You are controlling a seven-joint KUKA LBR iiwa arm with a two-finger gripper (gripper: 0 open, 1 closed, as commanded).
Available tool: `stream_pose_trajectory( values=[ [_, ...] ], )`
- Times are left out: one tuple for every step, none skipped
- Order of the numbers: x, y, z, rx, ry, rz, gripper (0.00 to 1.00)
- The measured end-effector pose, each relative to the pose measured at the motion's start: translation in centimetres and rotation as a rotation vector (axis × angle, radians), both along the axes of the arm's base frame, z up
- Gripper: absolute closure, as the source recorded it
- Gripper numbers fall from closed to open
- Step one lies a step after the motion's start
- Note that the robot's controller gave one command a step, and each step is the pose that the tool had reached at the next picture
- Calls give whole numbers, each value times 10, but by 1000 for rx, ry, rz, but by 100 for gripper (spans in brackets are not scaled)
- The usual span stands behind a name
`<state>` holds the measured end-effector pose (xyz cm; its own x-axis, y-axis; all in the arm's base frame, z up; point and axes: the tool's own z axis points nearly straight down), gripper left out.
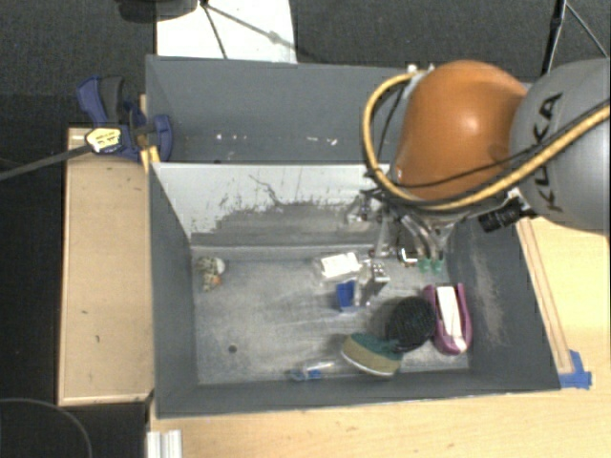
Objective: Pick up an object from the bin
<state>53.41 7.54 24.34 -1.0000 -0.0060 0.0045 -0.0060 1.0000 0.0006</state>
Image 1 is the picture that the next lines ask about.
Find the beige speckled toy animal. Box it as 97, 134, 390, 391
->
195, 255, 226, 293

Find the grey metal bin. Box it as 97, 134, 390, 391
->
142, 53, 563, 420

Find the black round mesh disc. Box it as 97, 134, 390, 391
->
384, 295, 438, 354

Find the clear tube with blue cap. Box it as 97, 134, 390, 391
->
285, 360, 337, 382

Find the small blue block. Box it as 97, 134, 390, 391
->
335, 280, 358, 312

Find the green and beige sponge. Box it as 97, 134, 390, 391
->
340, 332, 405, 377

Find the white flat packet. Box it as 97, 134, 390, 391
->
318, 251, 363, 281

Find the black cylinder on white bracket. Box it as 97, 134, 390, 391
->
478, 197, 537, 234

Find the pale wood board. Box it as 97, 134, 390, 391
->
56, 126, 157, 407

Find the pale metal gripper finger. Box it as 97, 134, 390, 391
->
354, 261, 391, 308

